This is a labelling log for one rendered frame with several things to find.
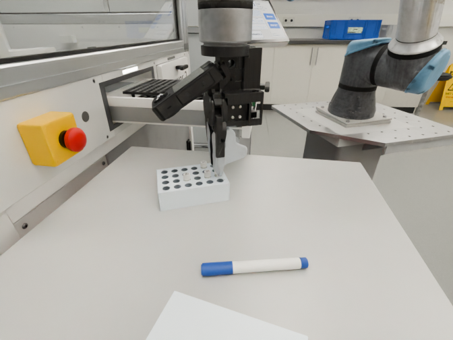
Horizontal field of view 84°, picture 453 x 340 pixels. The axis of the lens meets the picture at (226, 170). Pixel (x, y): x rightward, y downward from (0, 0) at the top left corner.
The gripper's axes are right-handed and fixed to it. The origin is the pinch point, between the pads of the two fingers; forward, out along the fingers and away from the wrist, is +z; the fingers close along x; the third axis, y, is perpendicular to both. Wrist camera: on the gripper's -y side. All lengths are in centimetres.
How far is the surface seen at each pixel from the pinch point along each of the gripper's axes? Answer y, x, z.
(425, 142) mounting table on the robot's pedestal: 66, 11, 7
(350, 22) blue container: 236, 265, -27
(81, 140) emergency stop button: -21.4, 4.3, -6.0
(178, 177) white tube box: -6.6, 1.2, 1.7
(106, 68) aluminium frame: -18.5, 27.2, -14.1
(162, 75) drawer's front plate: -5, 52, -8
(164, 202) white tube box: -9.7, -3.2, 3.6
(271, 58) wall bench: 143, 285, 13
